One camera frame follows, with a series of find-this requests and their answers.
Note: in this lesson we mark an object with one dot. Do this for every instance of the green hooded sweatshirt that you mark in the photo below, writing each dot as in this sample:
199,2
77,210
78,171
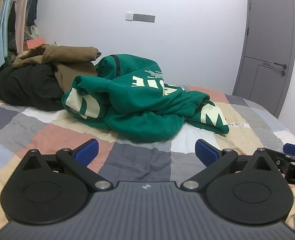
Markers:
130,97

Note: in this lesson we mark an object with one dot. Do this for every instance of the grey door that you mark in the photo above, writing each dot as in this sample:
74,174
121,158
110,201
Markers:
269,38

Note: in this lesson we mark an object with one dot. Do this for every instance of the hanging clothes on rack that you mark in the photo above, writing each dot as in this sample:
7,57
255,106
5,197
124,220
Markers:
7,17

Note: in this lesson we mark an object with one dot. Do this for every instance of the black door handle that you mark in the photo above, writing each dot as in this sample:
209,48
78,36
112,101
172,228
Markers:
280,68

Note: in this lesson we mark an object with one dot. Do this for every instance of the brown jacket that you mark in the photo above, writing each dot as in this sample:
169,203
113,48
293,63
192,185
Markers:
68,62

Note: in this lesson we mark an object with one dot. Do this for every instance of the patchwork bed cover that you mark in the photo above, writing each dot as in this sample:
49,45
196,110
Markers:
119,159

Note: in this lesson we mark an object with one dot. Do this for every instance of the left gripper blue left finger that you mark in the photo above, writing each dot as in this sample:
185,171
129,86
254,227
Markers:
50,188

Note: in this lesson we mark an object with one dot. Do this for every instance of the white wall switch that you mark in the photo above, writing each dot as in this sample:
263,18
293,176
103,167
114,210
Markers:
129,16

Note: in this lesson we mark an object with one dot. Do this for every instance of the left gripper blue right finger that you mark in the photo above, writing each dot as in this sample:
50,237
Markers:
245,189

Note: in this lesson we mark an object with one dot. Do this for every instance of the grey wall switch panel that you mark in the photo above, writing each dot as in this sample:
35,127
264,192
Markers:
144,18

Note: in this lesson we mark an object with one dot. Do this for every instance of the black garment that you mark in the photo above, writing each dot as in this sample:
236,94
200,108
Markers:
33,86

